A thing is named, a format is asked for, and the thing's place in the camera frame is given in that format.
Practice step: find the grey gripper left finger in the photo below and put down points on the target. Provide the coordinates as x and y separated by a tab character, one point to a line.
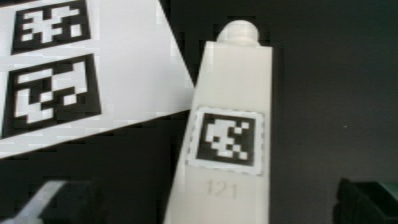
28	216

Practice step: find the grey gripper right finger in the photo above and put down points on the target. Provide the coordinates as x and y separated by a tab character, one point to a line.
367	202

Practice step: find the white desk leg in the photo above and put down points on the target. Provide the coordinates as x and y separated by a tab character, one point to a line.
221	187

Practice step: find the white base marker plate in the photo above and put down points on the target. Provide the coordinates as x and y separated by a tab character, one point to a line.
93	73

